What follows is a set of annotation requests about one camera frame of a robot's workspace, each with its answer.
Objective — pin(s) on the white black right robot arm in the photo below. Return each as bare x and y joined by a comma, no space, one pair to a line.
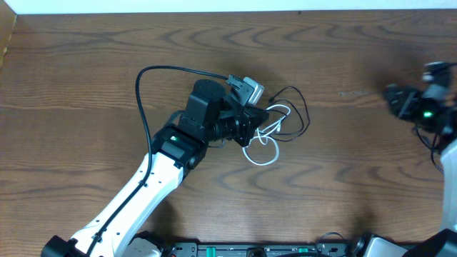
427,110

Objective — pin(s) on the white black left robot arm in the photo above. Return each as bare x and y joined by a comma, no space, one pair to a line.
211,114

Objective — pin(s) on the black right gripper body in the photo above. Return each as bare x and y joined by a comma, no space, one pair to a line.
396,102

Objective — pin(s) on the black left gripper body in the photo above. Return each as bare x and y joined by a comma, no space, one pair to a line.
250,126

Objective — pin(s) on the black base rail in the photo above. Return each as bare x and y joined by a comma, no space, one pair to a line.
250,250

